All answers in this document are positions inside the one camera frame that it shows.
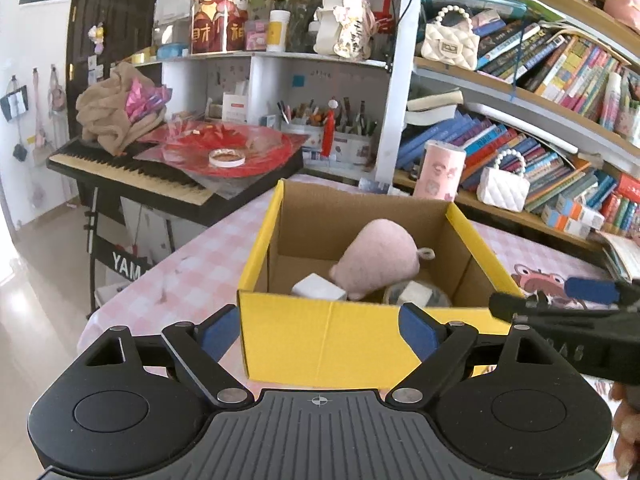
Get white case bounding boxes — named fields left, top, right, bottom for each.
left=397, top=281, right=433, bottom=308

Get large pink plush toy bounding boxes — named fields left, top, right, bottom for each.
left=329, top=219, right=436, bottom=301

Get yellow cardboard box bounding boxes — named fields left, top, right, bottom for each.
left=238, top=180, right=518, bottom=389

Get white rectangular eraser block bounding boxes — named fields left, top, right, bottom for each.
left=291, top=273, right=347, bottom=301

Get person right hand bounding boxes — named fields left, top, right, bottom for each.
left=610, top=382, right=639, bottom=478

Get stack of papers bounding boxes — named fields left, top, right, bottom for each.
left=598, top=233, right=640, bottom=282

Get lower orange blue box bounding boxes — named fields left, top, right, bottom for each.
left=541, top=206, right=591, bottom=240

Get orange blue box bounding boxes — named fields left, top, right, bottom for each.
left=541, top=206, right=591, bottom=240
left=555, top=195, right=605, bottom=230

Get upper orange blue box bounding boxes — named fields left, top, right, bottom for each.
left=555, top=195, right=605, bottom=230

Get red dictionary book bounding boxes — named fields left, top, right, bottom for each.
left=616, top=174, right=640, bottom=204

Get white quilted pearl handbag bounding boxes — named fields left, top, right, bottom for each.
left=476, top=148, right=530, bottom=212

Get pink cylinder container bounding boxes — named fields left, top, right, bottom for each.
left=413, top=140, right=466, bottom=202

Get black electric piano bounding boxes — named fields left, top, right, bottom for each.
left=46, top=138, right=303, bottom=228

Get white tape roll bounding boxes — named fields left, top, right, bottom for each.
left=208, top=148, right=246, bottom=169

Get red paper sheets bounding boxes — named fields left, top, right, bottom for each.
left=136, top=120, right=309, bottom=179

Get white bookshelf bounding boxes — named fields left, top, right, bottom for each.
left=374, top=0, right=640, bottom=252

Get red figurine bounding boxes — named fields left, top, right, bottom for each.
left=321, top=99, right=340, bottom=157

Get beige cloth bundle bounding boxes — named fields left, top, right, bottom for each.
left=76, top=62, right=172, bottom=155

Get cream quilted handbag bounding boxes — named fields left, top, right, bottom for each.
left=420, top=4, right=480, bottom=72

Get white yellow bottle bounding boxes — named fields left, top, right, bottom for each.
left=266, top=10, right=291, bottom=52

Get pink rabbit doll figure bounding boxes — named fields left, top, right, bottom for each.
left=314, top=0, right=378, bottom=62

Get red fortune god decoration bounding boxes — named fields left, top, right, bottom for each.
left=190, top=0, right=250, bottom=54

